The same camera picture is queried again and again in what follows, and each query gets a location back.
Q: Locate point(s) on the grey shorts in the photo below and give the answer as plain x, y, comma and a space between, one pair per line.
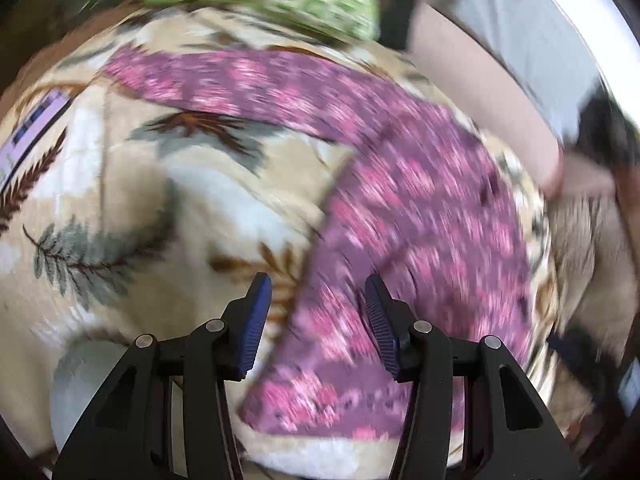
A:
541, 49

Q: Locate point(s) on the person bare leg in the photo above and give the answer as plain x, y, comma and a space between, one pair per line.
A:
485, 92

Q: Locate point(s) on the purple floral garment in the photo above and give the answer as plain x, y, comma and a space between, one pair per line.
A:
422, 204

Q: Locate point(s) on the purple blanket label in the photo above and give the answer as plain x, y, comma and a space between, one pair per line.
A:
29, 130

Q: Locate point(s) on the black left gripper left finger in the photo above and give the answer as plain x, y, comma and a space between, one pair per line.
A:
125, 431

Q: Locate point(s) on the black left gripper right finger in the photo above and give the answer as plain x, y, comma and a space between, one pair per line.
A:
472, 413

